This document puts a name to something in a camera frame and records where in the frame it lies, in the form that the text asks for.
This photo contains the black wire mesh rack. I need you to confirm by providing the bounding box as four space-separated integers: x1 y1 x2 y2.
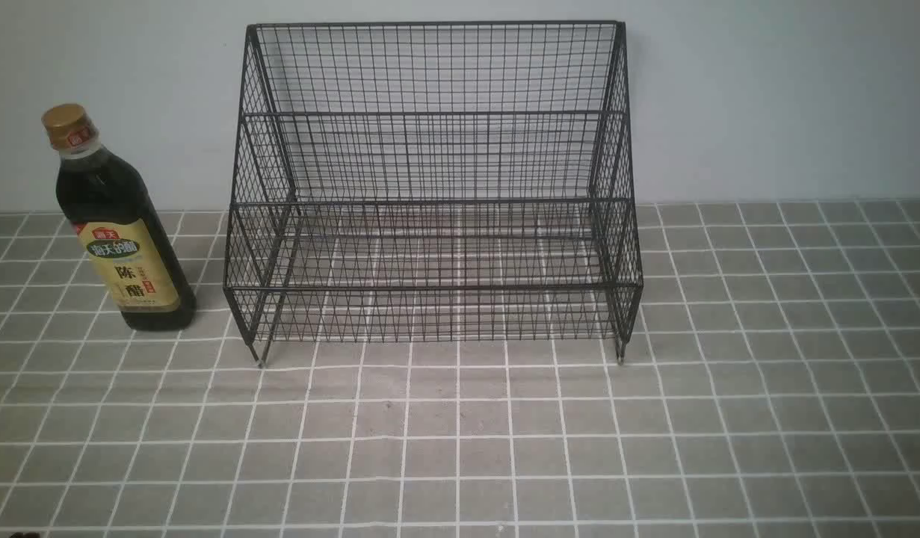
223 20 644 365

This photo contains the dark vinegar bottle yellow label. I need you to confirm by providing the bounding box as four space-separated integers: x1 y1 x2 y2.
40 103 197 333

